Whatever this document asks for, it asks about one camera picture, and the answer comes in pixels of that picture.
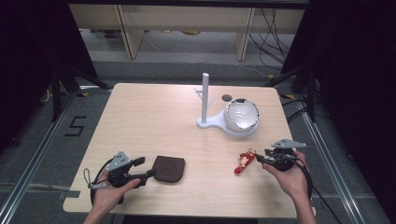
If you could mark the person's right hand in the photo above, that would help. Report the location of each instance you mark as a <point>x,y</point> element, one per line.
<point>292,182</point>

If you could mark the person's left hand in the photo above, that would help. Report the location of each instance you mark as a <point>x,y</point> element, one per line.
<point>107,197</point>

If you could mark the brown cloth pouch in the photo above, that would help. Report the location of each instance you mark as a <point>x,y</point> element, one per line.
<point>169,169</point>

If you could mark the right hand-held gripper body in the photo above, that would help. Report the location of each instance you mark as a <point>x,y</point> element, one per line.
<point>285,158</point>

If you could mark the white stand with pole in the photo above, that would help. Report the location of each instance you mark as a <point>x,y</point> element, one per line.
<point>205,99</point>

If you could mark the white round bowl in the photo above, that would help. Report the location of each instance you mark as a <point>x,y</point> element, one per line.
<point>241,115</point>

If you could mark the black metal stand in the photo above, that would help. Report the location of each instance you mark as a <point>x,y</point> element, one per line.
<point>311,96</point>
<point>56,93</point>

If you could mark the aluminium floor rail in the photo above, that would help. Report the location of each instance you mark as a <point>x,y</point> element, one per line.
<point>330,174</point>
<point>37,155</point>

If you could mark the light wooden desk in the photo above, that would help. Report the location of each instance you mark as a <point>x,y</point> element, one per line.
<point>186,17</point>

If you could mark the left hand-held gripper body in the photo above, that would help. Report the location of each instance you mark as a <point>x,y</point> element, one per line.
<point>118,163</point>

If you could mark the black curtain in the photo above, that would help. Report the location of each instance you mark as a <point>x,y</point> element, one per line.
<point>358,77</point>
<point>31,62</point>

